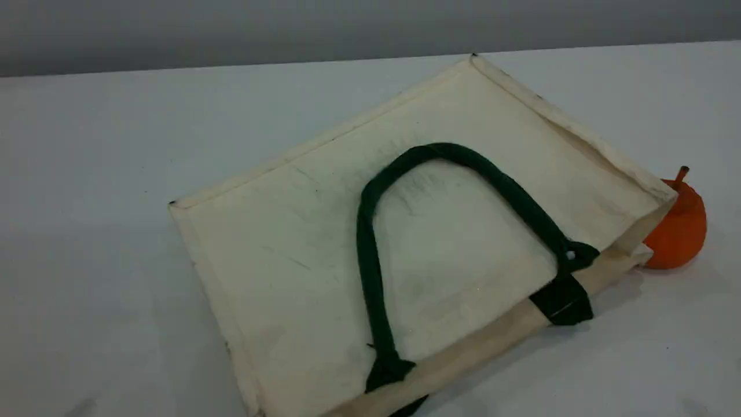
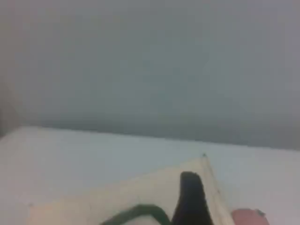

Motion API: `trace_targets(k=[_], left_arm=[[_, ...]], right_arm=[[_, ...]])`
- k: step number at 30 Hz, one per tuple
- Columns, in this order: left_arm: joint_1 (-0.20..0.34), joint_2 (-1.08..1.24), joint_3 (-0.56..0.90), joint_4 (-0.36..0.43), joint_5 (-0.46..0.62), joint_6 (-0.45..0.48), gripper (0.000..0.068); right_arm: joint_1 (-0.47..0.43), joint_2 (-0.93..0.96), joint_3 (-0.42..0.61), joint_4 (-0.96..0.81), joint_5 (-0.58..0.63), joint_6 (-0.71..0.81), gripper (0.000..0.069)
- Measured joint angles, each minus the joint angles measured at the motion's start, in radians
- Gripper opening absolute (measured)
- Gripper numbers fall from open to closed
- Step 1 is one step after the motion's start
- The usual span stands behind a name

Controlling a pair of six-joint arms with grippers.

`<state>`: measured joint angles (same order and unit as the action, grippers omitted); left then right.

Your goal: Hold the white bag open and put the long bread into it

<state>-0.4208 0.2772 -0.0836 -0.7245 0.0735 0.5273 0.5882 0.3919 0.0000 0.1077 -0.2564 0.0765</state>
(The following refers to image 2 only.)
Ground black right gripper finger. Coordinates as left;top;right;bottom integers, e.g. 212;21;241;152
171;172;213;225

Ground white cloth bag green handles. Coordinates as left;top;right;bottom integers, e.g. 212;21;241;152
28;156;235;225

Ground pink peach toy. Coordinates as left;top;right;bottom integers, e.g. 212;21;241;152
231;208;270;225

